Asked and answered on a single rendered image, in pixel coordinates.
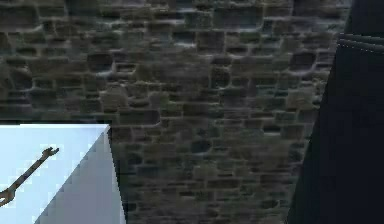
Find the rusty brown wrench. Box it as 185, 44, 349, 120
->
0, 146, 61, 208

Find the pale blue counter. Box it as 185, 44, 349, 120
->
0, 123, 128, 224

